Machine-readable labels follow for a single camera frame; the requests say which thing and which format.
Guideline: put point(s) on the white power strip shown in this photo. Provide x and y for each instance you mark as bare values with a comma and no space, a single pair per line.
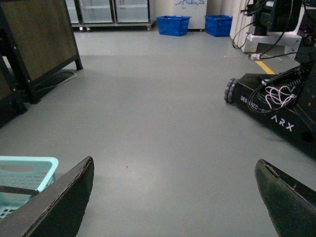
255,56

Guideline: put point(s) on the blue crate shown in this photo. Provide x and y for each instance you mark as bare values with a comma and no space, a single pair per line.
173,25
218,25

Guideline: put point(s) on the glass door refrigerator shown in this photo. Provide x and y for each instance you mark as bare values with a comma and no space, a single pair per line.
87,14

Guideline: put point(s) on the black robot on white base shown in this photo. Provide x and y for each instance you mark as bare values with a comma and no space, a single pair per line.
272,16

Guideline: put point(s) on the black ARX robot base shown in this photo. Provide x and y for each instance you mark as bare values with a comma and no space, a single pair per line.
285,103

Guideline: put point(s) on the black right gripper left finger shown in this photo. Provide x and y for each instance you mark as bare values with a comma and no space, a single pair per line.
58,210

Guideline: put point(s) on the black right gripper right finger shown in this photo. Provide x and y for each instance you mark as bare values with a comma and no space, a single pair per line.
291,205

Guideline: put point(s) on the blue crate left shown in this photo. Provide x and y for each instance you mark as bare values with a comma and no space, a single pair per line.
173,25

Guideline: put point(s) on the dark wooden display stand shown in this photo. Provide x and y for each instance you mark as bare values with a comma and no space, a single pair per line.
36,42

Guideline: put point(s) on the light blue plastic basket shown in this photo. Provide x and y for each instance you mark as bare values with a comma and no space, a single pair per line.
22,178

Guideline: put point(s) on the blue crate right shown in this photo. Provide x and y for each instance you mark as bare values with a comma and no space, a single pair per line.
218,25

